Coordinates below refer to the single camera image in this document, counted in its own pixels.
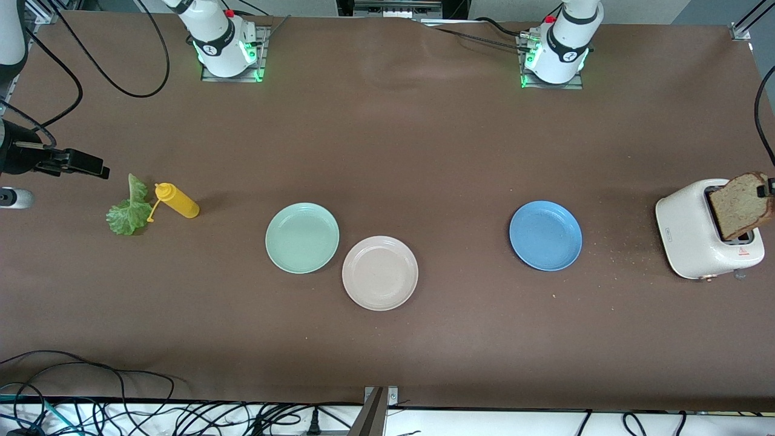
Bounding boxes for brown bread slice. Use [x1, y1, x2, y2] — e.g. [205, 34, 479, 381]
[707, 172, 775, 242]

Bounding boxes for green lettuce leaf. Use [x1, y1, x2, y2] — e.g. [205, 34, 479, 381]
[106, 174, 154, 236]

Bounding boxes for blue plate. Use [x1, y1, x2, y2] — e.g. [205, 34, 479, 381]
[509, 200, 583, 272]

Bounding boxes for mint green plate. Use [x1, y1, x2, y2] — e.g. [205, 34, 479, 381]
[265, 202, 340, 274]

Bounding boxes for beige plate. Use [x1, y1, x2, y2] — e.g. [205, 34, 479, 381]
[341, 236, 419, 312]

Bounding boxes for white toaster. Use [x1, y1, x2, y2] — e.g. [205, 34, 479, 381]
[655, 178, 765, 282]

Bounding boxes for yellow mustard squeeze bottle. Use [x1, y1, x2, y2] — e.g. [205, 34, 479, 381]
[147, 182, 200, 223]

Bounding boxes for aluminium frame rail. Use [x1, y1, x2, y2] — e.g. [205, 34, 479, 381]
[24, 0, 82, 25]
[730, 0, 775, 42]

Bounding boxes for teal cable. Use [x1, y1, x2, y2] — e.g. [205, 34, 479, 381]
[0, 395, 79, 434]

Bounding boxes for black braided cable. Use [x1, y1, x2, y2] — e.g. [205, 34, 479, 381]
[418, 17, 533, 55]

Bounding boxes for silver metal bracket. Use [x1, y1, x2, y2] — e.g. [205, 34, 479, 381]
[354, 0, 443, 18]

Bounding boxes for grey metal post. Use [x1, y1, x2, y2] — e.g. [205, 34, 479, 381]
[348, 388, 388, 436]

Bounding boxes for small metal bracket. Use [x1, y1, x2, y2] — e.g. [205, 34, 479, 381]
[363, 386, 399, 405]

